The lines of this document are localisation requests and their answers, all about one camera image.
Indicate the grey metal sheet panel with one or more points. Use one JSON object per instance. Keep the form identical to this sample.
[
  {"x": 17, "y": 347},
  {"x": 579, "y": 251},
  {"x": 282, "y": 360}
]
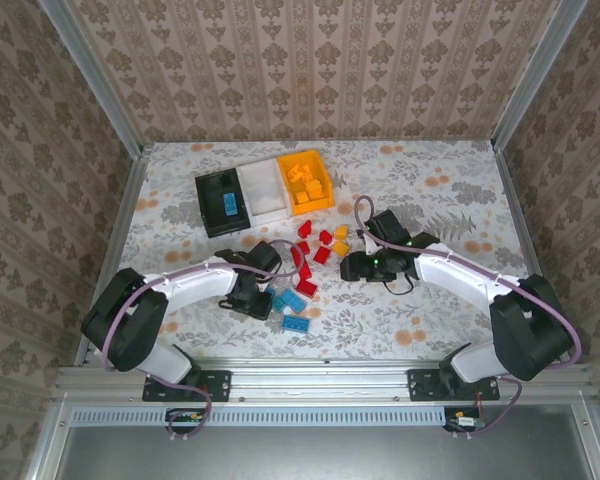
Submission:
[{"x": 330, "y": 455}]

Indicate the black plastic container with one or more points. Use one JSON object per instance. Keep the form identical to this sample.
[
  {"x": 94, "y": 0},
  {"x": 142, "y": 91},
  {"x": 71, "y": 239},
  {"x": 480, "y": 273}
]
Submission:
[{"x": 215, "y": 210}]

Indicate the long aluminium mounting rail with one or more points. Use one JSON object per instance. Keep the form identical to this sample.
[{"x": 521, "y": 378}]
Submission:
[{"x": 320, "y": 380}]

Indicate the aluminium frame post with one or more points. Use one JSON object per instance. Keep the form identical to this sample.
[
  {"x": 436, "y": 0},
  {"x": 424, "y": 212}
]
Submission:
[
  {"x": 536, "y": 75},
  {"x": 96, "y": 75}
]

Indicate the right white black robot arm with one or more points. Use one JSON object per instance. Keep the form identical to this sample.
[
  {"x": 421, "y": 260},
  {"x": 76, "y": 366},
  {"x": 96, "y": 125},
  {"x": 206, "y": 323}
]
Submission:
[{"x": 455, "y": 275}]

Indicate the aluminium table side rail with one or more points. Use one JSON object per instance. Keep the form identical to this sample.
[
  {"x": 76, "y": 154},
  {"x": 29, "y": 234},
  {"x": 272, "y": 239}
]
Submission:
[
  {"x": 132, "y": 200},
  {"x": 514, "y": 200}
]

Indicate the small circuit board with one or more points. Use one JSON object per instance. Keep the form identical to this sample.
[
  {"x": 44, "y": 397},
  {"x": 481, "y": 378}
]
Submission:
[
  {"x": 185, "y": 417},
  {"x": 462, "y": 420}
]

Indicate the white plastic container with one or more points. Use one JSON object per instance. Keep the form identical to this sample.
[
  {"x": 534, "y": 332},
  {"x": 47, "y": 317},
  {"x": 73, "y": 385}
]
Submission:
[{"x": 265, "y": 192}]

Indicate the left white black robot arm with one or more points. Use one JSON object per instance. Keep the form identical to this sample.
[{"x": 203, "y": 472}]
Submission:
[{"x": 195, "y": 285}]

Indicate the floral patterned table cover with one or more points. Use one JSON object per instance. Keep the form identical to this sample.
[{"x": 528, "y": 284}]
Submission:
[{"x": 380, "y": 325}]

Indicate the red lego brick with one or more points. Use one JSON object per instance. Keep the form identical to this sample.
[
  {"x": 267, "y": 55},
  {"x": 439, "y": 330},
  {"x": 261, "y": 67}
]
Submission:
[
  {"x": 322, "y": 255},
  {"x": 301, "y": 248},
  {"x": 325, "y": 236},
  {"x": 306, "y": 271},
  {"x": 306, "y": 287},
  {"x": 305, "y": 228}
]

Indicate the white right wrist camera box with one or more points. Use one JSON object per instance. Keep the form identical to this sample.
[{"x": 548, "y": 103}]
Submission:
[{"x": 369, "y": 242}]

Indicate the aluminium lower frame bar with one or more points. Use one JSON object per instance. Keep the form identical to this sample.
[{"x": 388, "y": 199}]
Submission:
[
  {"x": 597, "y": 440},
  {"x": 47, "y": 435}
]

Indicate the yellow plastic container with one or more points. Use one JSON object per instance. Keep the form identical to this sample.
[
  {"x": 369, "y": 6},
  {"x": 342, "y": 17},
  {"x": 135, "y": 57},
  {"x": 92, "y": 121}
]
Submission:
[{"x": 325, "y": 200}]

